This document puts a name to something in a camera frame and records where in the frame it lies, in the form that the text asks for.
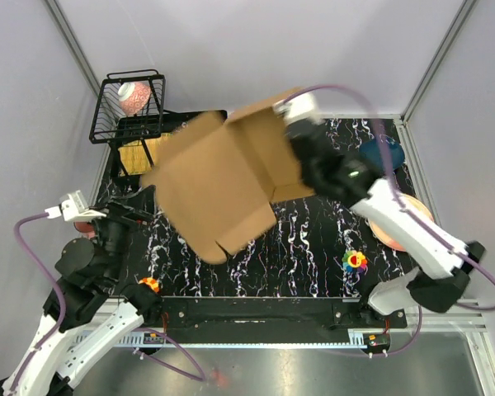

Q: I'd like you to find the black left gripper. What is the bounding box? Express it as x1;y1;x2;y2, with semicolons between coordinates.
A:
82;183;158;281

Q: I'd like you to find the colourful flower toy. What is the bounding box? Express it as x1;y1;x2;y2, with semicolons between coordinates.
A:
342;250;368;274

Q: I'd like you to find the brown cardboard box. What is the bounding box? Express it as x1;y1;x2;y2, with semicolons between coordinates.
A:
140;88;314;264

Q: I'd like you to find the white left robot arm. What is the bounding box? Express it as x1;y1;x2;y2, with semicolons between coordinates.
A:
0;193;162;395

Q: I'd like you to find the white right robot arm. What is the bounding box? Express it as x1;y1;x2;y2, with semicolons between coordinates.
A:
285;120;484;327

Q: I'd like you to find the pink mug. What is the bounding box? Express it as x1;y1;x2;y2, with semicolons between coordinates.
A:
73;222;96;239

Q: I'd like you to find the dark blue bowl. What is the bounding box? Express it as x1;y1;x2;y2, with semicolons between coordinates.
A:
358;137;405;172

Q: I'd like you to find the orange striped toy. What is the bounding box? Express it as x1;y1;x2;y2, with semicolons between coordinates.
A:
138;277;161;294

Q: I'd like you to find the pink plate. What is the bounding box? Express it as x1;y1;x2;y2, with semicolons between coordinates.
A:
369;194;435;252

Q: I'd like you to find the yellow woven plate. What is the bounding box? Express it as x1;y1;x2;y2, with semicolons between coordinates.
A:
118;133;172;176

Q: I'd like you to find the pink patterned bowl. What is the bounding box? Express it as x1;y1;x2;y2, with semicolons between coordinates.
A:
117;82;151;116

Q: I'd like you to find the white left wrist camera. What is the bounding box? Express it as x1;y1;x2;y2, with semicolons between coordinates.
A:
45;190;106;223

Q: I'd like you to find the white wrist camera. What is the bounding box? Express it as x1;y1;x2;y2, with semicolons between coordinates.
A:
45;190;106;223
272;92;323;125

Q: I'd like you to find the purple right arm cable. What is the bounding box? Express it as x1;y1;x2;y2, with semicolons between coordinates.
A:
280;83;495;357

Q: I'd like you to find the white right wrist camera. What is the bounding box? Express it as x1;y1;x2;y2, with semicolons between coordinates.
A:
272;92;323;125

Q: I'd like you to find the black wire dish rack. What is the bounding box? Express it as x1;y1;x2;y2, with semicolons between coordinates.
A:
88;68;232;186

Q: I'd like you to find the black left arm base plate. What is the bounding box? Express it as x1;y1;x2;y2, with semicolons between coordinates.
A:
114;295;335;335

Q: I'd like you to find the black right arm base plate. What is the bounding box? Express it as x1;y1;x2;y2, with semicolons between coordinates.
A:
328;299;408;330

